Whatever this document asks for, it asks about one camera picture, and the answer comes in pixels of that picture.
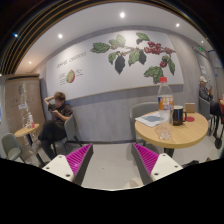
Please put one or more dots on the clear plastic water bottle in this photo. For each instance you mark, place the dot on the clear plastic water bottle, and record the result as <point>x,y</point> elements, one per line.
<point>165,101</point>

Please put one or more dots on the white paper sheet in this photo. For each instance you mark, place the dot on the white paper sheet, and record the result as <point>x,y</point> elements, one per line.
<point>152,119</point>

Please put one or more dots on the black mug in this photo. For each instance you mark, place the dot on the black mug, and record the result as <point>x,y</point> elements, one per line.
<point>179,115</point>

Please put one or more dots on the small brown card box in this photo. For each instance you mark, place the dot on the small brown card box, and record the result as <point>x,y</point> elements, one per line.
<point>190,107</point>

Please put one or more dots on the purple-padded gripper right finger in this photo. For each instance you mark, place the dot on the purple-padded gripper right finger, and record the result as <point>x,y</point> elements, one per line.
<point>153,166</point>

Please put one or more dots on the small round wooden table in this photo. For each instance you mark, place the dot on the small round wooden table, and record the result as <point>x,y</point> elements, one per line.
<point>26,132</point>

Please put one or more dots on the grey chair at left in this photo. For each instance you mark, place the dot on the grey chair at left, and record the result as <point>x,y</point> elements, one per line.
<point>11,147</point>

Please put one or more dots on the grey chair behind table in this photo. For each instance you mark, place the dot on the grey chair behind table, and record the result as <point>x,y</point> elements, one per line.
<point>139,110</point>

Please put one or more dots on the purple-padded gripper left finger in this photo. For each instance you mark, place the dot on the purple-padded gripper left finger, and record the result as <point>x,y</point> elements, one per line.
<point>73,166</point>

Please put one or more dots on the seated person with cap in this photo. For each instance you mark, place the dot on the seated person with cap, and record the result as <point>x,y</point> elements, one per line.
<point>206,94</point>

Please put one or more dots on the red coaster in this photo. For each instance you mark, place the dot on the red coaster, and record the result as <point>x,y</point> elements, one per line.
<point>190,119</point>

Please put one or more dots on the coffee plant wall mural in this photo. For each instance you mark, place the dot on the coffee plant wall mural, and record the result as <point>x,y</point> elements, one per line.
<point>120,54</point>

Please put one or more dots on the clear plastic cup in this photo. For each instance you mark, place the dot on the clear plastic cup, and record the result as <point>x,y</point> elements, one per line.
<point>163,130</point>

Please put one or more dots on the seated person in black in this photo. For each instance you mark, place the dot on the seated person in black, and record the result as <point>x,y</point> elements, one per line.
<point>53,130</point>

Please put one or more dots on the grey chair under person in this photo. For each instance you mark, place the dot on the grey chair under person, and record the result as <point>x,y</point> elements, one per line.
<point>71,137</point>

